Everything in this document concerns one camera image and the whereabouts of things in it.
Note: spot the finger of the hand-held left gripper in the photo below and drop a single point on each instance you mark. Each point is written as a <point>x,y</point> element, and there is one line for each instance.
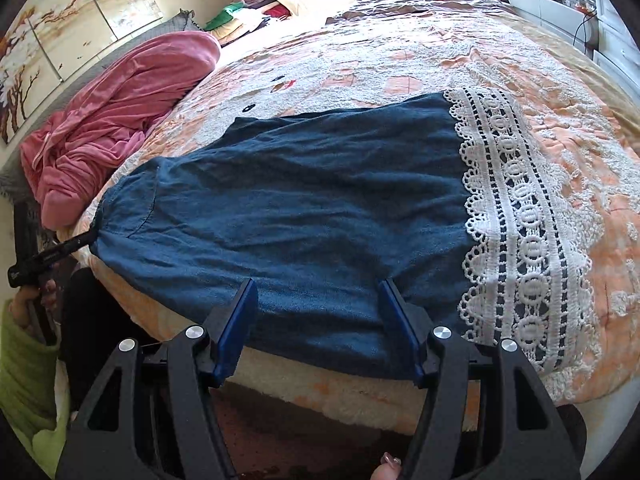
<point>70,247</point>

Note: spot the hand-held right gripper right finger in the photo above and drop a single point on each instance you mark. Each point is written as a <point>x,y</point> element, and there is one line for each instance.
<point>397,315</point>

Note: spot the person's left hand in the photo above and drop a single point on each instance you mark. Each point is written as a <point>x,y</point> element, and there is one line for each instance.
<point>17,312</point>

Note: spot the peach and white printed blanket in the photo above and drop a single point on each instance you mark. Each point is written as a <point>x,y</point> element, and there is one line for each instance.
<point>380,55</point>

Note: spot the white dresser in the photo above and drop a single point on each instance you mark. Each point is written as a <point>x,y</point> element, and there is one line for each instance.
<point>555,15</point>

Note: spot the blue pants with white lace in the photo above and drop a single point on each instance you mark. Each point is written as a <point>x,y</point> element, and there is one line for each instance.
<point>310,210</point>

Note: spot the tree painting wall panel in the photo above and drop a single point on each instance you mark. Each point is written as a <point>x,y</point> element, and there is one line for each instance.
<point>22,65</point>
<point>70,25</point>

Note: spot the tree painting panel with calligraphy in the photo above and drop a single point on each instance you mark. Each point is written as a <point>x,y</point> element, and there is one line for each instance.
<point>120,0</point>

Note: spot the person's dark clothing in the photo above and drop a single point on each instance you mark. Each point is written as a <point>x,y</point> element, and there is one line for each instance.
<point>90,330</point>

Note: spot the person's green sleeved left forearm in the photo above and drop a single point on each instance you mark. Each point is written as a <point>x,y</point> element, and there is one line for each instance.
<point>25,385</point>

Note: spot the grey fringed cushion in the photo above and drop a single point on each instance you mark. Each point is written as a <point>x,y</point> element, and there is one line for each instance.
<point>182,20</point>

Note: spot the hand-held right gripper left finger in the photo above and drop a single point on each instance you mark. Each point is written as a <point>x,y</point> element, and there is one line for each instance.
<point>235,330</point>

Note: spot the pink quilt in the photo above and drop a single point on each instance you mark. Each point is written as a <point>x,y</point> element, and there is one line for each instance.
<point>120,105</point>

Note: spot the brown patterned quilt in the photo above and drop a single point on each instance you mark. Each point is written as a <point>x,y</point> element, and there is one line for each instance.
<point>415,7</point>

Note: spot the pile of colourful clothes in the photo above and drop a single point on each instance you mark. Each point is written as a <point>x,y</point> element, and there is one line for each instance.
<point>250,15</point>

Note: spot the person's right hand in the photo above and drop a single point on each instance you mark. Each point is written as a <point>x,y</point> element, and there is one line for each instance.
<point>389,467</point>

